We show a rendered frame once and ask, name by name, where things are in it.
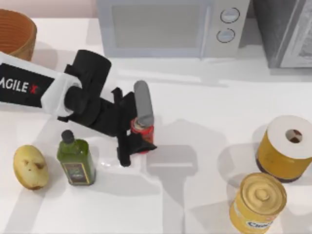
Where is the pale microwave oven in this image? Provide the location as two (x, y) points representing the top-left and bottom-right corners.
(96, 0), (250, 59)

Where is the yellow potato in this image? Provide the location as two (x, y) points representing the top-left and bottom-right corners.
(13, 144), (49, 191)

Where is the microwave oven door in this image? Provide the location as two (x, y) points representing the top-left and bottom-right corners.
(96, 0), (212, 59)

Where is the green bottle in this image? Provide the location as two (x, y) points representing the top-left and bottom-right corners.
(57, 129), (97, 187)

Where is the brown woven basket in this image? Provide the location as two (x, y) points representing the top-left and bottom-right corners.
(0, 9), (38, 62)

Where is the red can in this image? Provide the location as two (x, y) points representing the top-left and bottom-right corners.
(130, 118), (155, 155)

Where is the yellow can with gold lid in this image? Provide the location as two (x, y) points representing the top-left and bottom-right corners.
(229, 172), (288, 234)

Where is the yellow and white paper roll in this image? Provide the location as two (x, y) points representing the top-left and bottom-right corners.
(255, 115), (312, 184)

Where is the microwave knob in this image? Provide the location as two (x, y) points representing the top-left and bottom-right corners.
(219, 7), (241, 24)
(216, 27), (236, 44)

